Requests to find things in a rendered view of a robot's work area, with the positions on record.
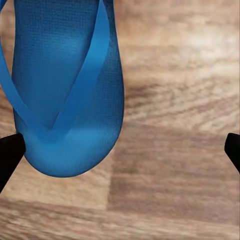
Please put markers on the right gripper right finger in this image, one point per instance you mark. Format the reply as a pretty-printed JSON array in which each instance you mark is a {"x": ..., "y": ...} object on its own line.
[{"x": 232, "y": 148}]

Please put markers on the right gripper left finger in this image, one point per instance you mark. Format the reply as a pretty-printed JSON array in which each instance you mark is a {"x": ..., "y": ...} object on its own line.
[{"x": 12, "y": 150}]

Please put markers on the sandal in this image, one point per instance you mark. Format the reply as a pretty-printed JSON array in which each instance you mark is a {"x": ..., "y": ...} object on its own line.
[{"x": 67, "y": 86}]

